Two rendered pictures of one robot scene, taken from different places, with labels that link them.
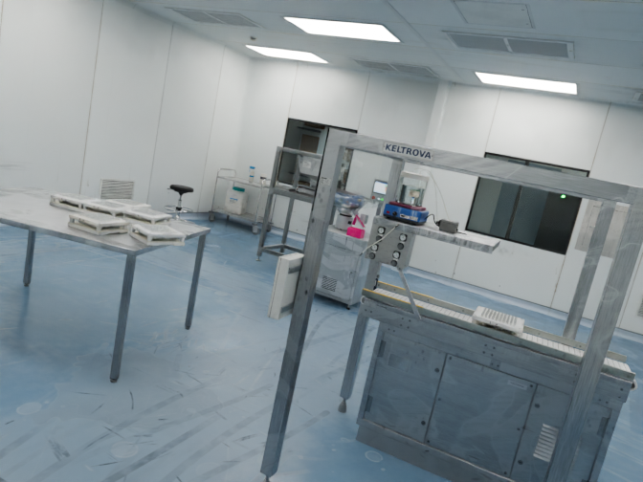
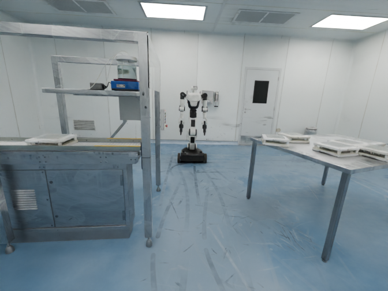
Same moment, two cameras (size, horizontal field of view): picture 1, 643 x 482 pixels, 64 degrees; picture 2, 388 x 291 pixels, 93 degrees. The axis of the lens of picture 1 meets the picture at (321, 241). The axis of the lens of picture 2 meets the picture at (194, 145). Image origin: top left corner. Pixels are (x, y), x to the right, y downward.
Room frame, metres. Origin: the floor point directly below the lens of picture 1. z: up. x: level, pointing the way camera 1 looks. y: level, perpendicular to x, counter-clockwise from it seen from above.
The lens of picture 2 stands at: (4.36, -0.67, 1.25)
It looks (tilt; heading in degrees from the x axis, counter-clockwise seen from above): 14 degrees down; 151
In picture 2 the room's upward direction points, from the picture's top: 2 degrees clockwise
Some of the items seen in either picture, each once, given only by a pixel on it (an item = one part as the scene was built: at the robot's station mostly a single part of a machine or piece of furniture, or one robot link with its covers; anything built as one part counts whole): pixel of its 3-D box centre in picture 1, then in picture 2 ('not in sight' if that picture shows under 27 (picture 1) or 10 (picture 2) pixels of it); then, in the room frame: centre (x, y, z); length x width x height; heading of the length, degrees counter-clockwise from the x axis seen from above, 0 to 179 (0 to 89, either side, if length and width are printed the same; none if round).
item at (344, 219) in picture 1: (351, 214); not in sight; (5.59, -0.26, 0.95); 0.49 x 0.36 x 0.37; 65
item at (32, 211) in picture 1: (76, 215); (338, 146); (3.40, 1.66, 0.80); 1.50 x 1.10 x 0.04; 82
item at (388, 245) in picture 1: (390, 244); (134, 108); (2.69, -0.36, 1.15); 0.22 x 0.11 x 0.20; 68
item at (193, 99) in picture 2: not in sight; (193, 99); (1.02, 1.10, 1.23); 0.34 x 0.30 x 0.36; 64
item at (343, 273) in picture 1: (342, 265); not in sight; (5.53, -0.28, 0.38); 0.63 x 0.57 x 0.76; 65
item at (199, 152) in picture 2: not in sight; (191, 150); (1.04, 1.09, 0.19); 0.64 x 0.52 x 0.33; 154
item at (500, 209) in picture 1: (523, 202); not in sight; (7.23, -2.65, 1.43); 1.38 x 0.01 x 1.16; 65
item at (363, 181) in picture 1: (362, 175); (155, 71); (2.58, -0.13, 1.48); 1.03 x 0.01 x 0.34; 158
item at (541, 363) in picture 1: (486, 339); (59, 152); (2.58, -0.95, 0.78); 1.30 x 0.29 x 0.10; 68
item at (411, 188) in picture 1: (411, 186); (126, 67); (2.77, -0.42, 1.47); 0.15 x 0.15 x 0.19
